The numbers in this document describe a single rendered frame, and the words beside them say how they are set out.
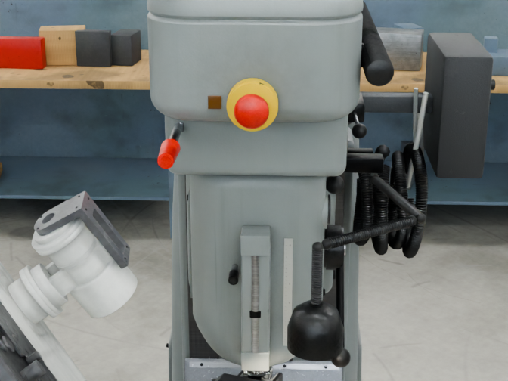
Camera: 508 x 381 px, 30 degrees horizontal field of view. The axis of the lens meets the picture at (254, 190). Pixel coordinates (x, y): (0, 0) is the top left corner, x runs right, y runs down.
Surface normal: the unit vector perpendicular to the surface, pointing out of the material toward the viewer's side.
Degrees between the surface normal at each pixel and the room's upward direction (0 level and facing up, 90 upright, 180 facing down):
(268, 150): 90
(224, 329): 92
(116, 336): 0
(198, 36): 90
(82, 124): 90
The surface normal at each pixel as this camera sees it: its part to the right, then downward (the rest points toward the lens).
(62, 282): 0.33, 0.33
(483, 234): 0.00, -0.94
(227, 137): -0.04, 0.35
